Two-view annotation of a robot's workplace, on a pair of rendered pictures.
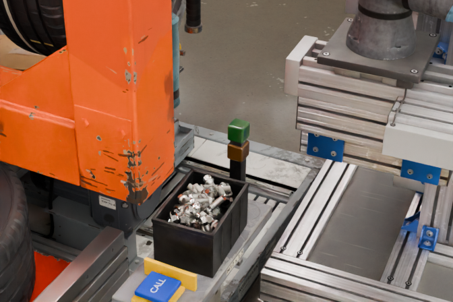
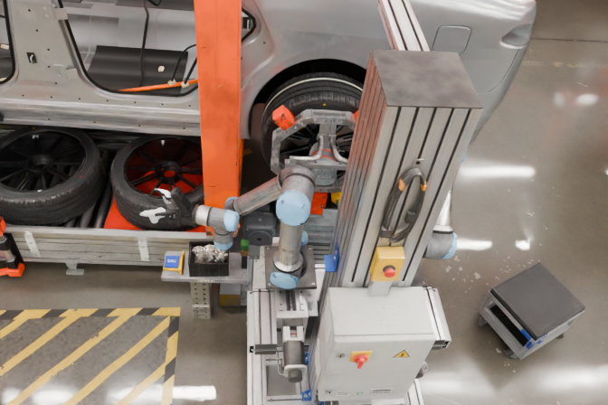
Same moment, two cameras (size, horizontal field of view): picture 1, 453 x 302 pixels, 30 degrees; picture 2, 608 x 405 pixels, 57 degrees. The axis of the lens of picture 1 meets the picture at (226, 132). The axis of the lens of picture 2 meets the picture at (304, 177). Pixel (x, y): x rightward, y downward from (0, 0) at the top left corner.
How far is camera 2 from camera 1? 218 cm
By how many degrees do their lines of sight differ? 46
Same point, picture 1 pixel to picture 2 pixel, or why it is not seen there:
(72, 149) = not seen: hidden behind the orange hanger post
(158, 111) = not seen: hidden behind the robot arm
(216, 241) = (192, 267)
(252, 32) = (496, 225)
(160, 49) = (225, 193)
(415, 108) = (265, 297)
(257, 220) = (233, 278)
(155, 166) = not seen: hidden behind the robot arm
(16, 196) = (197, 198)
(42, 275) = (201, 229)
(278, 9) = (536, 228)
